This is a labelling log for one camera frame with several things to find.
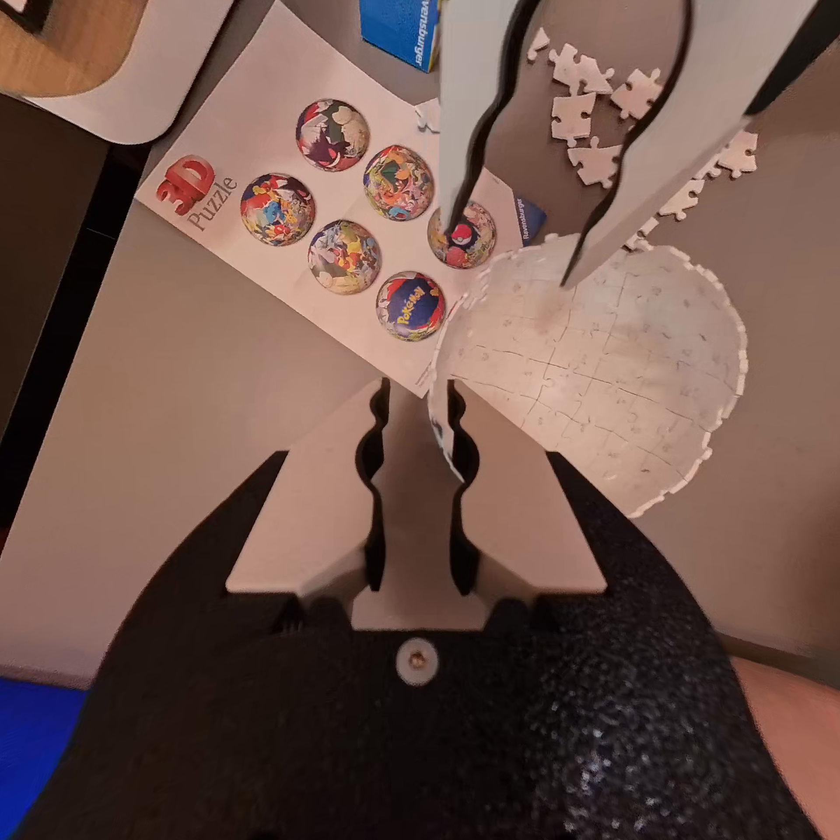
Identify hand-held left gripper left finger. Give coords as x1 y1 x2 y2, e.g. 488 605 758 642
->
226 378 392 601

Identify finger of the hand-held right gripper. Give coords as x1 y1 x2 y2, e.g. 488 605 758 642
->
562 0 799 290
437 0 544 244

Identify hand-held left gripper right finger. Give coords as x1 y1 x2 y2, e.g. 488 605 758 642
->
448 379 609 602

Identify pile of white puzzle pieces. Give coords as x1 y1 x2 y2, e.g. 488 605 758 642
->
416 26 760 253

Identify white half-sphere puzzle ball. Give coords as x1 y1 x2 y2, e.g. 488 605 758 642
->
427 233 749 519

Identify blue puzzle box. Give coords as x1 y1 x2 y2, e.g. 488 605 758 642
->
361 0 442 74

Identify printed puzzle instruction sheet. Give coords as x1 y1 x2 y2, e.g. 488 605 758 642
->
134 0 549 399

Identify person's leg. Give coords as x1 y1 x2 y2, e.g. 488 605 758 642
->
728 656 840 796

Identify blue mat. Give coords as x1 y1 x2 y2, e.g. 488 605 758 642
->
0 676 89 811

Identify round wooden board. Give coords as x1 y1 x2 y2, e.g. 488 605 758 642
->
0 0 147 97

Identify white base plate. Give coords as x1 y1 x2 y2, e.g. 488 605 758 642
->
0 0 237 147

